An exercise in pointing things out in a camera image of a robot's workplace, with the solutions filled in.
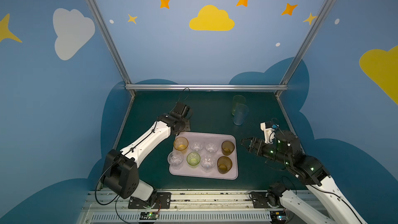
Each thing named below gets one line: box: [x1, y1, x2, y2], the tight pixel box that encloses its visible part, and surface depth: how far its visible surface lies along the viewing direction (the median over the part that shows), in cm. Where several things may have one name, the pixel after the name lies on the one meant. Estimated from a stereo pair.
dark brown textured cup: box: [217, 156, 233, 175], surface depth 82 cm
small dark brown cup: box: [221, 140, 235, 156], surface depth 90 cm
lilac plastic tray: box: [167, 131, 239, 180], surface depth 87 cm
